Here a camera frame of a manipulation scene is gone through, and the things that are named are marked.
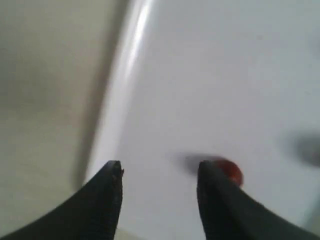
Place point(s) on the red date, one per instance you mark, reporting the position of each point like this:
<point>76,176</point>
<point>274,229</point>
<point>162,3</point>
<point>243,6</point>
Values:
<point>230,170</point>

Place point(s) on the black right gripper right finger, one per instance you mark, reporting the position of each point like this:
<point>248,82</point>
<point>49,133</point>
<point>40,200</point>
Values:
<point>228,213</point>

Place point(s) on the white plastic tray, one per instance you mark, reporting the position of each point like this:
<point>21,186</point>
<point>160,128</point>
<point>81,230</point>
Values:
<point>193,79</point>

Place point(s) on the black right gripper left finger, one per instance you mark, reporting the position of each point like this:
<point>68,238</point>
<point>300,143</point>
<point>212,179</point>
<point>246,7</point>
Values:
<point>92,213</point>

